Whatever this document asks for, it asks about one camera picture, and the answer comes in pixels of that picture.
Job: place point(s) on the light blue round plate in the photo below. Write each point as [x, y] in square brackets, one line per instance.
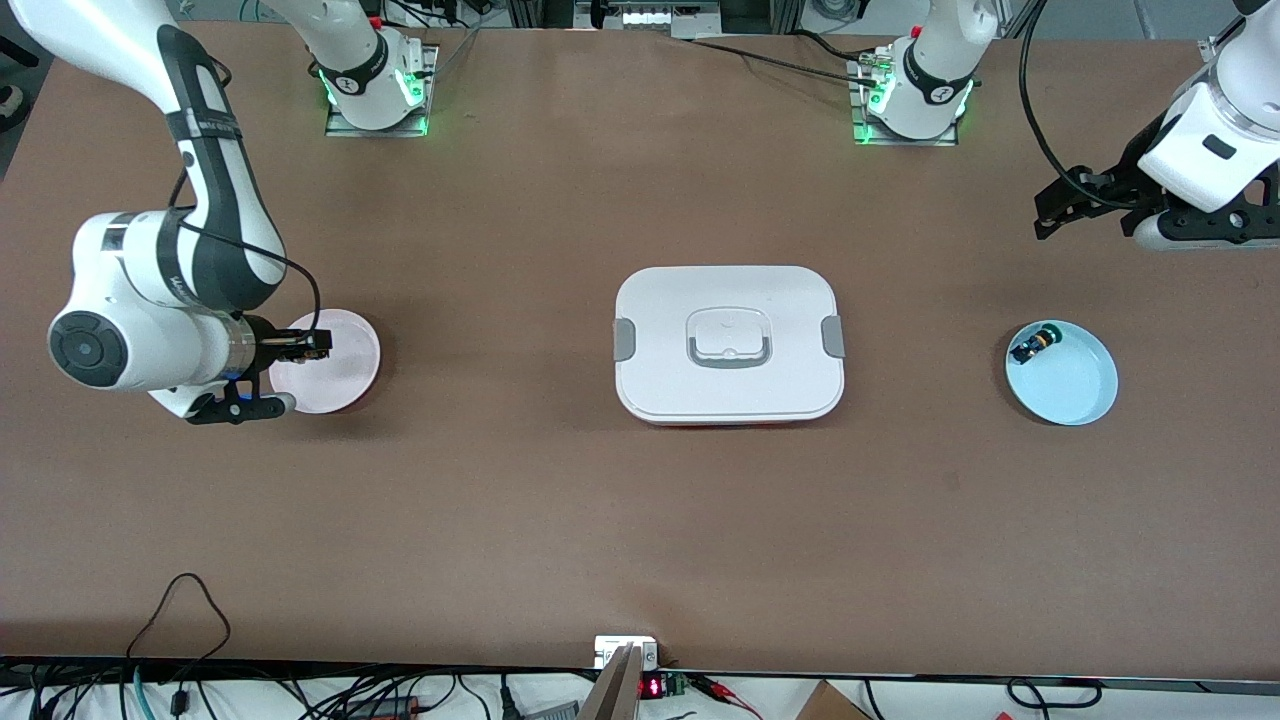
[1070, 390]

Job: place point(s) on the aluminium table rail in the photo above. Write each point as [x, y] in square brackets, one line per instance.
[1215, 48]

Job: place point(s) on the grey power strip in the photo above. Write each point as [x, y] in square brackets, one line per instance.
[650, 18]

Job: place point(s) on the small white mounting block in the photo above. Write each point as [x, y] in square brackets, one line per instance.
[610, 650]

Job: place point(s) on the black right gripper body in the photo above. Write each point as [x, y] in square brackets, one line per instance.
[262, 346]

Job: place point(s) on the red LED display board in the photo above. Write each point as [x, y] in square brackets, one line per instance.
[652, 687]

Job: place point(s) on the pink round plate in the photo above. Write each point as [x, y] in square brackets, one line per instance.
[345, 385]

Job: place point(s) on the grey power brick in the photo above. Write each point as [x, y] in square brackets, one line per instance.
[550, 712]

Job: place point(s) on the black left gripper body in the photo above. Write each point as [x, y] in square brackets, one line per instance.
[1127, 177]

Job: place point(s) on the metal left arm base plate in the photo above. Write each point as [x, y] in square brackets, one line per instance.
[900, 141]

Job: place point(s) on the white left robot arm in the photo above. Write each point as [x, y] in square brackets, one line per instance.
[1180, 165]

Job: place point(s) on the small black blue object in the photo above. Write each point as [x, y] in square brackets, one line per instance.
[1035, 345]

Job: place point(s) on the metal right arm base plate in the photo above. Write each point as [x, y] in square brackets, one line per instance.
[345, 129]

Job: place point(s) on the red clip leads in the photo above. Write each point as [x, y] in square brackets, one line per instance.
[720, 688]

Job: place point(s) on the grey angled beam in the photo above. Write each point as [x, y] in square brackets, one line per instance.
[612, 695]

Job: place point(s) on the brown cardboard piece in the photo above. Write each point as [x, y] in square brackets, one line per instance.
[830, 705]

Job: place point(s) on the black power adapter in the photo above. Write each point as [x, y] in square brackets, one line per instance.
[385, 708]

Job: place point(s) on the black chair base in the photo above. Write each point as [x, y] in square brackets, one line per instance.
[18, 50]

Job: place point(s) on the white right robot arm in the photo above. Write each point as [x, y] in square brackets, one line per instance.
[100, 240]

